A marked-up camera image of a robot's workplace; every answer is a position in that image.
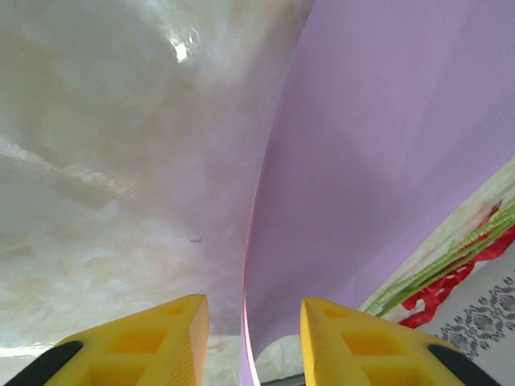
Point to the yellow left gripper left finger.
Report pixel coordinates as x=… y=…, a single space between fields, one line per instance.
x=133 y=346

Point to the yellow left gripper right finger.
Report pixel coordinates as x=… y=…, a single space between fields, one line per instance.
x=362 y=346

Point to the red ribbon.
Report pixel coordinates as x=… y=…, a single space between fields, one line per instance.
x=438 y=285

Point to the pink and purple wrapping paper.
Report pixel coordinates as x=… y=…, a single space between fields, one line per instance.
x=362 y=161

